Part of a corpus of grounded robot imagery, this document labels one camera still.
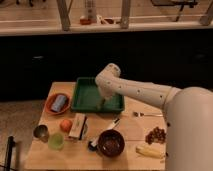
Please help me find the grey cylindrical can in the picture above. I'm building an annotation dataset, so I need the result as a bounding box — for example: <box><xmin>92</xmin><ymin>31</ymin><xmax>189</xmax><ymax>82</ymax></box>
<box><xmin>51</xmin><ymin>94</ymin><xmax>67</xmax><ymax>112</ymax></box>

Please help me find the red white background bottle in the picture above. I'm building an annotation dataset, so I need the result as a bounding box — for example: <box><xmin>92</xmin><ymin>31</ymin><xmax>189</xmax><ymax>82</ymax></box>
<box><xmin>80</xmin><ymin>0</ymin><xmax>97</xmax><ymax>25</ymax></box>

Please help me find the green pepper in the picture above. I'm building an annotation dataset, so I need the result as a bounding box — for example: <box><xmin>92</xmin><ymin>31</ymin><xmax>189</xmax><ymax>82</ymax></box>
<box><xmin>97</xmin><ymin>99</ymin><xmax>106</xmax><ymax>110</ymax></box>

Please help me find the dark red bowl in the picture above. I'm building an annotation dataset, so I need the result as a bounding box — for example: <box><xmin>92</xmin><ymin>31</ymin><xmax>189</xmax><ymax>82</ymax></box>
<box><xmin>97</xmin><ymin>129</ymin><xmax>125</xmax><ymax>158</ymax></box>

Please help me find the green plastic tray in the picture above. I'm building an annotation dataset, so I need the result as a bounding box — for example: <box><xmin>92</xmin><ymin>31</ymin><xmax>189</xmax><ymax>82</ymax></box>
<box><xmin>71</xmin><ymin>77</ymin><xmax>125</xmax><ymax>113</ymax></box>

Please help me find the green plastic cup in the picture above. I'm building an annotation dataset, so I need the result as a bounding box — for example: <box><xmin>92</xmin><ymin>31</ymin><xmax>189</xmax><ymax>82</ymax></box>
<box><xmin>48</xmin><ymin>133</ymin><xmax>64</xmax><ymax>150</ymax></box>

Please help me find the orange fruit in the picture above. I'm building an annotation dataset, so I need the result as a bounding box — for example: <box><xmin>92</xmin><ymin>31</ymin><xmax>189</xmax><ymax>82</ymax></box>
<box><xmin>60</xmin><ymin>119</ymin><xmax>72</xmax><ymax>132</ymax></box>

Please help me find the wooden block brush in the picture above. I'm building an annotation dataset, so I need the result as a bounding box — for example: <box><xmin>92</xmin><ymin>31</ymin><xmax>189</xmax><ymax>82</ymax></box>
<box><xmin>68</xmin><ymin>113</ymin><xmax>87</xmax><ymax>140</ymax></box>

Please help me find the metal cup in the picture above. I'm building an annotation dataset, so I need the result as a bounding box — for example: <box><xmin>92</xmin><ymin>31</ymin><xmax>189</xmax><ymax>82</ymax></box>
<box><xmin>33</xmin><ymin>125</ymin><xmax>49</xmax><ymax>143</ymax></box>

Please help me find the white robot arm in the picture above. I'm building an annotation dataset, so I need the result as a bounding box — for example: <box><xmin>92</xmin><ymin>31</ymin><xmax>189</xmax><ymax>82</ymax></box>
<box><xmin>95</xmin><ymin>63</ymin><xmax>213</xmax><ymax>171</ymax></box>

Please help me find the yellow corn cob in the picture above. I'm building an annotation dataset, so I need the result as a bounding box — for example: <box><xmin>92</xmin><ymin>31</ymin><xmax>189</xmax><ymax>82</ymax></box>
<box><xmin>135</xmin><ymin>146</ymin><xmax>164</xmax><ymax>159</ymax></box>

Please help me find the bunch of red grapes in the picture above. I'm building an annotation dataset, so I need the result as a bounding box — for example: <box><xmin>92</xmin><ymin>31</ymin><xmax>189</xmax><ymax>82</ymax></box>
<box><xmin>145</xmin><ymin>127</ymin><xmax>166</xmax><ymax>145</ymax></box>

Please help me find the orange bowl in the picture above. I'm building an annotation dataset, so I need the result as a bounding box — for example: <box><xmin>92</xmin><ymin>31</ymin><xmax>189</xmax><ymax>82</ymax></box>
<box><xmin>44</xmin><ymin>93</ymin><xmax>70</xmax><ymax>115</ymax></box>

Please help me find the black stand at left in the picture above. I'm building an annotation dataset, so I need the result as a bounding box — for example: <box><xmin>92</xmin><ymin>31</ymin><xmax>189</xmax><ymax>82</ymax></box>
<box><xmin>4</xmin><ymin>136</ymin><xmax>15</xmax><ymax>171</ymax></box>

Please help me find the metal fork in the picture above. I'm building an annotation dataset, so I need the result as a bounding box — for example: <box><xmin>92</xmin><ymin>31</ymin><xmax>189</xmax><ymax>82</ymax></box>
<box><xmin>133</xmin><ymin>112</ymin><xmax>163</xmax><ymax>117</ymax></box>

